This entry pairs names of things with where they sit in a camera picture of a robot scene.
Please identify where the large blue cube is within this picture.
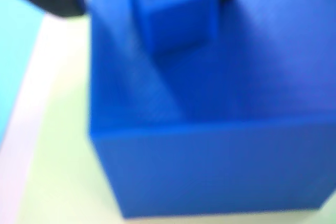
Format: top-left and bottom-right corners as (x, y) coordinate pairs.
(88, 0), (336, 220)

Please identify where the light blue paper square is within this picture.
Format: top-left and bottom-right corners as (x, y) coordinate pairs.
(0, 0), (47, 145)

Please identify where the green paper square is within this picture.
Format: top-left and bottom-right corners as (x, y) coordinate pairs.
(19, 14), (127, 224)

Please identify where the tiny blue cube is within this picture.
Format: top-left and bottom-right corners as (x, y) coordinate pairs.
(128, 0), (221, 57)

